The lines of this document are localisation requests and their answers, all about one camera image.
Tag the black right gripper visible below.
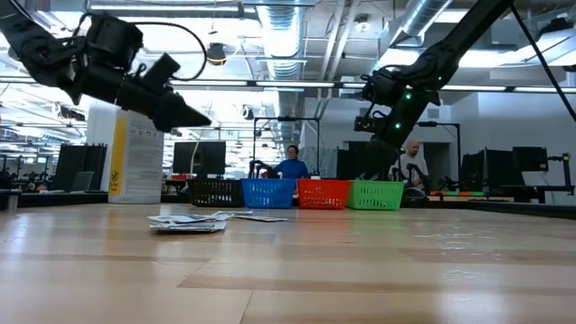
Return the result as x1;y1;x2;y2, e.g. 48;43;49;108
363;92;431;181

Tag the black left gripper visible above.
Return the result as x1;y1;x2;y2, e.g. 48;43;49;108
67;62;212;133

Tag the black equipment cabinet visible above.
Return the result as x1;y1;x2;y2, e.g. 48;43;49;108
336;141;374;181

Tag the person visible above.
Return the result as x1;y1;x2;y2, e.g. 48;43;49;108
274;144;311;180
389;139;431;190

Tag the green plastic basket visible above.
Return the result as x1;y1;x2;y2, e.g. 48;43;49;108
345;179;406;212

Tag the red plastic basket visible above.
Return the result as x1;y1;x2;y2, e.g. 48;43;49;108
296;178;351;211

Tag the white wipes canister yellow label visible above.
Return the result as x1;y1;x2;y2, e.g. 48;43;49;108
107;107;167;205

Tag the black ceiling-hung device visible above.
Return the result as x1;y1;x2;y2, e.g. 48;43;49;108
205;42;229;68

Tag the orange and green bar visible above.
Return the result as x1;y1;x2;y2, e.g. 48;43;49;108
429;190;485;198

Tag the black plastic basket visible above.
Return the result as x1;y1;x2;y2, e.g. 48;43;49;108
188;178;244;207

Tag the blue print antiseptic packet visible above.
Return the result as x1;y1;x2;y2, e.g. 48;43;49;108
210;209;254;218
149;221;229;235
147;213;218;225
233;214;289;223

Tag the blue plastic basket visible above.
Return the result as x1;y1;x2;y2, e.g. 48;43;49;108
240;178;297;210

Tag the black upright panel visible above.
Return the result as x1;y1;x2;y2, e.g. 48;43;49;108
52;143;108;193

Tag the long ceiling light strip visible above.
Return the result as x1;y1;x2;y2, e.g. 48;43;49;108
443;84;576;95

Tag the black clamp stand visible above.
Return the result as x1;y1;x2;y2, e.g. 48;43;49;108
547;152;576;195

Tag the small grey container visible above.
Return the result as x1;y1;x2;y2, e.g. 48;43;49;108
0;188;22;211

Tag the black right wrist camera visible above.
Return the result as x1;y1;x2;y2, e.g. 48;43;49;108
354;115;377;134

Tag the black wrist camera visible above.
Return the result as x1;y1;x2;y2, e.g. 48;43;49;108
141;52;182;94
354;115;377;134

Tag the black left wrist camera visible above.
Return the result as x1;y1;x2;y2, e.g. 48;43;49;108
141;52;182;94

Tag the black left wrist camera cable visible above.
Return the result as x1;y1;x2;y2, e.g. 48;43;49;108
130;21;209;82

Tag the silver corrugated ceiling duct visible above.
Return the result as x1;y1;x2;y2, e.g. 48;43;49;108
255;0;308;145

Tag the silver spiral ceiling duct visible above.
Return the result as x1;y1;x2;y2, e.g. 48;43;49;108
390;0;455;46

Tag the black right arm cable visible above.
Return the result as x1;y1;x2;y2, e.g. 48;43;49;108
509;0;576;123

